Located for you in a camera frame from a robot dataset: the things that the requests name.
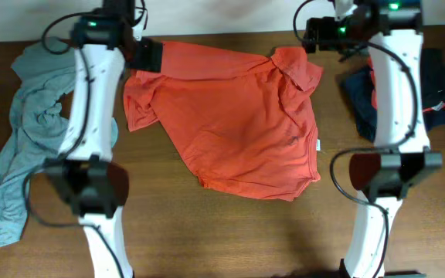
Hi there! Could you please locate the orange printed t-shirt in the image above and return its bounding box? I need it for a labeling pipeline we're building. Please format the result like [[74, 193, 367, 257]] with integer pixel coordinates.
[[123, 42, 323, 201]]

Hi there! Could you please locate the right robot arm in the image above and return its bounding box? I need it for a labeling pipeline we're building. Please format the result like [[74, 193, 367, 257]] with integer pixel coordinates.
[[296, 0, 443, 277]]

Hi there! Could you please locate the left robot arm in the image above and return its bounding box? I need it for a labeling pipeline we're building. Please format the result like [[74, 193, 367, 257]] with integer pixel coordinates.
[[42, 0, 163, 277]]

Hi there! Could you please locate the grey t-shirt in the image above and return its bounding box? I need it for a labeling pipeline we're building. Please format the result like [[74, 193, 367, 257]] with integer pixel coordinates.
[[0, 43, 124, 248]]

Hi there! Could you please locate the navy folded garment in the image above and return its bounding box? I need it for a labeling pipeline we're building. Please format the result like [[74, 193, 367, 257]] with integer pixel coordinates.
[[340, 48, 445, 142]]

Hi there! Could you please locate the red folded garment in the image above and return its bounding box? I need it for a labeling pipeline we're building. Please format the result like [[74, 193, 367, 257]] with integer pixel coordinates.
[[367, 58, 445, 113]]

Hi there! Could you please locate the black folded Nike garment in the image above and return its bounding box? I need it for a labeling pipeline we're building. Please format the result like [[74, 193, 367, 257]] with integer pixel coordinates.
[[420, 48, 445, 105]]

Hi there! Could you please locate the right black cable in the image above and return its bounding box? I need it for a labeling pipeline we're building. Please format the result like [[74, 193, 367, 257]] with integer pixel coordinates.
[[292, 0, 419, 278]]

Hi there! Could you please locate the black cable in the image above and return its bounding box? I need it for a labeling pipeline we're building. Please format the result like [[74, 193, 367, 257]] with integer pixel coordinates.
[[292, 0, 419, 278], [23, 0, 148, 278]]

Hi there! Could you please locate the left black cable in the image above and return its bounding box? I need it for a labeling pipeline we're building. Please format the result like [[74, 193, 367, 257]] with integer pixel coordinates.
[[23, 0, 148, 278]]

